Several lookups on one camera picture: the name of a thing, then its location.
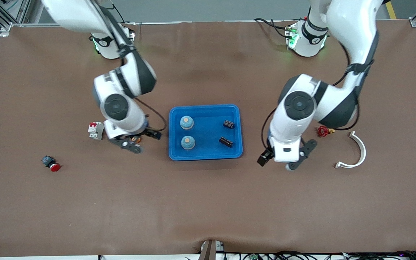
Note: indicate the grey camera stand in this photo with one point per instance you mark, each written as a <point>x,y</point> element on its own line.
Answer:
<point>209,251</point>

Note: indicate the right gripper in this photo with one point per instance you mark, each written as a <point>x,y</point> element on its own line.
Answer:
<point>153,133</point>

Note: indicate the white red circuit breaker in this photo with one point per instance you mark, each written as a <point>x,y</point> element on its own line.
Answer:
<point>95,130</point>

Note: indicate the orange black emergency stop button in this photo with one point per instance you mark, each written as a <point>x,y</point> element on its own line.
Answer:
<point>136,138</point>

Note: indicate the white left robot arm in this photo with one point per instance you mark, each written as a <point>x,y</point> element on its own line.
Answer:
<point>352,29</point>

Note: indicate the blue plastic tray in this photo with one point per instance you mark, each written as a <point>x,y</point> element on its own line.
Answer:
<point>206,131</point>

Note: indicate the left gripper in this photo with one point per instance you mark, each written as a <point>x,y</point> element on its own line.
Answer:
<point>264,158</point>

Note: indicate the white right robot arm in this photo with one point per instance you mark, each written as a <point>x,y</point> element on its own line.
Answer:
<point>85,14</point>

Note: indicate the large black electrolytic capacitor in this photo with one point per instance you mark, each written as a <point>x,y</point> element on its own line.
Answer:
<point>225,141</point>

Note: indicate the red push button black body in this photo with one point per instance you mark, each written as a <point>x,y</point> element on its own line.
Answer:
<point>51,163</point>

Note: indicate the white curved plastic bracket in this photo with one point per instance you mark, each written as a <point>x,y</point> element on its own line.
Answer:
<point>363,148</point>

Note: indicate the blue desk bell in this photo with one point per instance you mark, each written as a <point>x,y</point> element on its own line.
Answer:
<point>188,142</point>
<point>186,122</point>

